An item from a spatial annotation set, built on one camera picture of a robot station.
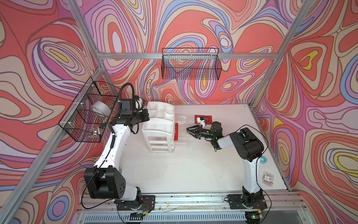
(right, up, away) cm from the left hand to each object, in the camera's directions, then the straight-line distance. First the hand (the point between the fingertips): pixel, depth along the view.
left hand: (149, 113), depth 82 cm
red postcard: (+16, -13, +12) cm, 23 cm away
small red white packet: (+70, -38, -2) cm, 80 cm away
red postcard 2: (+42, -4, +30) cm, 51 cm away
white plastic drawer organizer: (+7, -10, -3) cm, 12 cm away
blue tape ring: (+73, -30, +7) cm, 79 cm away
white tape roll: (-26, +3, -7) cm, 27 cm away
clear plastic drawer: (+21, -5, +17) cm, 27 cm away
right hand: (+23, -13, +9) cm, 28 cm away
